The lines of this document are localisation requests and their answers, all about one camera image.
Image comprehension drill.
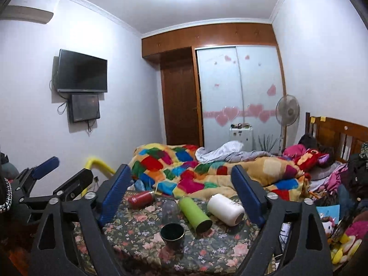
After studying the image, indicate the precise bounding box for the blue paper booklet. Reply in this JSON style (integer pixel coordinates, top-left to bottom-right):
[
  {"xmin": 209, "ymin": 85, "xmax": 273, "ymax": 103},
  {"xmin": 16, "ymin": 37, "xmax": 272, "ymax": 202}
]
[{"xmin": 315, "ymin": 205, "xmax": 341, "ymax": 222}]

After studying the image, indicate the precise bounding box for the frosted sliding wardrobe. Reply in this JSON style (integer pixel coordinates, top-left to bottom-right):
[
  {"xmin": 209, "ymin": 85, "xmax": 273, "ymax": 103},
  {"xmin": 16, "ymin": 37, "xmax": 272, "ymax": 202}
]
[{"xmin": 195, "ymin": 45, "xmax": 286, "ymax": 153}]

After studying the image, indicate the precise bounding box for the television cable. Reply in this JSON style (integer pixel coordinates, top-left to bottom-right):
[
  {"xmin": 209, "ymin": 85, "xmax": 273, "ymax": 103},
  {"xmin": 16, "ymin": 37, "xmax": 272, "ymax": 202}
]
[{"xmin": 49, "ymin": 76, "xmax": 71, "ymax": 115}]

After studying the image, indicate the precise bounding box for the yellow plush toy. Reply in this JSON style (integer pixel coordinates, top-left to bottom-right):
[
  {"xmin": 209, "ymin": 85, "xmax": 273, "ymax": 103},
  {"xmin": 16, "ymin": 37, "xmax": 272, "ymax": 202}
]
[{"xmin": 331, "ymin": 233, "xmax": 363, "ymax": 265}]

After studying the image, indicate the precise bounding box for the wall air conditioner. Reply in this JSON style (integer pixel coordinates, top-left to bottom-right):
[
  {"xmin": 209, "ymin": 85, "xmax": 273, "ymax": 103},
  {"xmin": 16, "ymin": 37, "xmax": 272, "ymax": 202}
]
[{"xmin": 0, "ymin": 5, "xmax": 54, "ymax": 24}]

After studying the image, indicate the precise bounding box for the white plush doll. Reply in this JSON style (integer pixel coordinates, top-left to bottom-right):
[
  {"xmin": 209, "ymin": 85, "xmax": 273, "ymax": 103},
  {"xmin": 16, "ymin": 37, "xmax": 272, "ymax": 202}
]
[{"xmin": 320, "ymin": 217, "xmax": 342, "ymax": 239}]

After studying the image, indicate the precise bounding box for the dark clothes pile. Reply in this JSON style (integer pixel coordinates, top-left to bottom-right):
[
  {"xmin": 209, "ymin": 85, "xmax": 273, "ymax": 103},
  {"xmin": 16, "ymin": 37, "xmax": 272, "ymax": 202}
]
[{"xmin": 343, "ymin": 142, "xmax": 368, "ymax": 207}]

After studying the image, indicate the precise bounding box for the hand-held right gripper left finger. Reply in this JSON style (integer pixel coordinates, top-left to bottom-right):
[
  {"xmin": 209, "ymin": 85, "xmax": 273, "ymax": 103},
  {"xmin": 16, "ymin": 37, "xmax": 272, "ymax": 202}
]
[{"xmin": 29, "ymin": 164, "xmax": 132, "ymax": 276}]

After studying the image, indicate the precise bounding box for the yellow padded rail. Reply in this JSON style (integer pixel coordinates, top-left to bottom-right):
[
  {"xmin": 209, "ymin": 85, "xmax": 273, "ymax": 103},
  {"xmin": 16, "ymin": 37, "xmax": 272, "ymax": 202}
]
[{"xmin": 81, "ymin": 157, "xmax": 115, "ymax": 199}]

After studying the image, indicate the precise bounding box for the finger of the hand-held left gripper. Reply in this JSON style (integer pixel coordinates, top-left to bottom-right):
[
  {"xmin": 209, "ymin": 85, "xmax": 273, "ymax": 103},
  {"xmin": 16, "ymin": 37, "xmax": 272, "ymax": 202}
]
[
  {"xmin": 23, "ymin": 167, "xmax": 94, "ymax": 207},
  {"xmin": 13, "ymin": 157, "xmax": 60, "ymax": 199}
]

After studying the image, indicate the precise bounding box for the red metal cup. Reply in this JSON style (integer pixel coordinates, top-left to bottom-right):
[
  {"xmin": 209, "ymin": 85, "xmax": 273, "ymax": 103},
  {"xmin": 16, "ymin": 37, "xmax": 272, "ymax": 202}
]
[{"xmin": 127, "ymin": 190, "xmax": 156, "ymax": 210}]

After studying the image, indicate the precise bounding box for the dark green cup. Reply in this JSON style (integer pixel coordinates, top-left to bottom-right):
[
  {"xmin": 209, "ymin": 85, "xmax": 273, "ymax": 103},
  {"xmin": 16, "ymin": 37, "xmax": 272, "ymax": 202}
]
[{"xmin": 160, "ymin": 223, "xmax": 185, "ymax": 250}]

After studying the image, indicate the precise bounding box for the floral bed sheet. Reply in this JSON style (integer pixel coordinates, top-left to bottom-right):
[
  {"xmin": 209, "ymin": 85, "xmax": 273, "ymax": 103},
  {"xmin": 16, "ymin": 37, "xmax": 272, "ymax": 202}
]
[{"xmin": 72, "ymin": 191, "xmax": 285, "ymax": 276}]

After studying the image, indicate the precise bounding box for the red plush toy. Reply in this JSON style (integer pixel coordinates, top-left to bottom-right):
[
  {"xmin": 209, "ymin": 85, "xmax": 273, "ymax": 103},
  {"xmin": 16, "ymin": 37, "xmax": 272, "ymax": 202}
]
[{"xmin": 283, "ymin": 145, "xmax": 331, "ymax": 173}]

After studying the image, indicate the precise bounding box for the small white cabinet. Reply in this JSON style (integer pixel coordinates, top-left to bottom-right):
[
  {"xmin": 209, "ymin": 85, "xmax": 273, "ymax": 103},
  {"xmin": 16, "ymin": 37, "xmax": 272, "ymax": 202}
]
[{"xmin": 229, "ymin": 126, "xmax": 253, "ymax": 151}]

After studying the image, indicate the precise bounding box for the white grey blanket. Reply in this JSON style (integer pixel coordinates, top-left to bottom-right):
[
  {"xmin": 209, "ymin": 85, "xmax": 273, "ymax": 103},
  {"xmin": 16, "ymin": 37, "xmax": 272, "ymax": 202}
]
[{"xmin": 195, "ymin": 141, "xmax": 276, "ymax": 163}]

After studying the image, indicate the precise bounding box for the white tumbler cup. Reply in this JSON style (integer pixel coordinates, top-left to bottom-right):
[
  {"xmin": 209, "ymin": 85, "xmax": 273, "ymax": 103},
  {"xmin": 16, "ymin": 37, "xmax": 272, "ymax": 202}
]
[{"xmin": 207, "ymin": 193, "xmax": 245, "ymax": 226}]

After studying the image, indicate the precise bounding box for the potted plant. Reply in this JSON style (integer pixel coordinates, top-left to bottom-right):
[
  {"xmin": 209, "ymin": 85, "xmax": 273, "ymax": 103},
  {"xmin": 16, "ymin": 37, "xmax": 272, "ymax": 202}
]
[{"xmin": 258, "ymin": 134, "xmax": 279, "ymax": 153}]

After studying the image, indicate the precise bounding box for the colourful patchwork blanket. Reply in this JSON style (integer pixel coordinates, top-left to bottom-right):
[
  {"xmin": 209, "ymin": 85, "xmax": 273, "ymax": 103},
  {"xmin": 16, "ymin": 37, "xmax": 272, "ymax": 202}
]
[{"xmin": 128, "ymin": 143, "xmax": 311, "ymax": 202}]

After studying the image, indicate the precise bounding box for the wooden headboard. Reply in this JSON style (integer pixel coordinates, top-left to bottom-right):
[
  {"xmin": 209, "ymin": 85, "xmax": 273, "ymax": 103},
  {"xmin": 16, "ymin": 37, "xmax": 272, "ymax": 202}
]
[{"xmin": 305, "ymin": 112, "xmax": 368, "ymax": 164}]

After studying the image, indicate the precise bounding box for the pink cloth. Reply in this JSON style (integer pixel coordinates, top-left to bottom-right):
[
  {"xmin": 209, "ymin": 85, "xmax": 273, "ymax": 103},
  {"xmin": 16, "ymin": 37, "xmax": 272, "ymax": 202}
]
[{"xmin": 328, "ymin": 163, "xmax": 349, "ymax": 193}]

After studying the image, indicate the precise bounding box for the black wall television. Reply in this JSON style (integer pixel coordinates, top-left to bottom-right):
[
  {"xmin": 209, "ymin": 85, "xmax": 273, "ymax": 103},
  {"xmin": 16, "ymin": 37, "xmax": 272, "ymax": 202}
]
[{"xmin": 56, "ymin": 49, "xmax": 108, "ymax": 94}]

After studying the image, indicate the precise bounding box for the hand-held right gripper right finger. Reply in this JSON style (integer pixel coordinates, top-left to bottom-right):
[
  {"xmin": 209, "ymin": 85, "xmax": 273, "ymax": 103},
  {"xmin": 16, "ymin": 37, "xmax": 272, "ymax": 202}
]
[{"xmin": 231, "ymin": 164, "xmax": 334, "ymax": 276}]

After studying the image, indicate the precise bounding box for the green tumbler cup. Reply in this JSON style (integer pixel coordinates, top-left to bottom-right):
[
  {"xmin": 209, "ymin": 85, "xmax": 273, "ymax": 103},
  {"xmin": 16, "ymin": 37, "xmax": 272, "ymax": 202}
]
[{"xmin": 178, "ymin": 196, "xmax": 213, "ymax": 233}]

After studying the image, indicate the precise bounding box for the clear glass cup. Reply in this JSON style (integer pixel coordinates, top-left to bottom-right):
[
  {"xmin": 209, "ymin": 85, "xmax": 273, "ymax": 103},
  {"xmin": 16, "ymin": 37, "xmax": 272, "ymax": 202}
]
[{"xmin": 161, "ymin": 199, "xmax": 181, "ymax": 226}]

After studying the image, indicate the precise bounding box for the small black wall monitor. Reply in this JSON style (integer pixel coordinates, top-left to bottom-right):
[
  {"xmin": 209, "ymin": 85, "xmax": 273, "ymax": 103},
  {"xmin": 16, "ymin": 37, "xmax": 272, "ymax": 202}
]
[{"xmin": 68, "ymin": 93, "xmax": 101, "ymax": 123}]

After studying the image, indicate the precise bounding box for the standing fan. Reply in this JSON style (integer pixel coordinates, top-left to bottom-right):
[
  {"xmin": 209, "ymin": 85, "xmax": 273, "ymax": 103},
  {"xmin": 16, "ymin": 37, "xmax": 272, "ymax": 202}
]
[{"xmin": 275, "ymin": 94, "xmax": 300, "ymax": 156}]

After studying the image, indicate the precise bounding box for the wooden overhead cabinet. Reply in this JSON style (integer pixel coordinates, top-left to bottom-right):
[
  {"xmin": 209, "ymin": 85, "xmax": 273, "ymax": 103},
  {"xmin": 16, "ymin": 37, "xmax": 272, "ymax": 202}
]
[{"xmin": 141, "ymin": 21, "xmax": 278, "ymax": 61}]

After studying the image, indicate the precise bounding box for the wooden door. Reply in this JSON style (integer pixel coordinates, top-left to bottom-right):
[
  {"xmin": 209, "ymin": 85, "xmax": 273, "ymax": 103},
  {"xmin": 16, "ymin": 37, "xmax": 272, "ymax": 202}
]
[{"xmin": 160, "ymin": 47, "xmax": 202, "ymax": 147}]

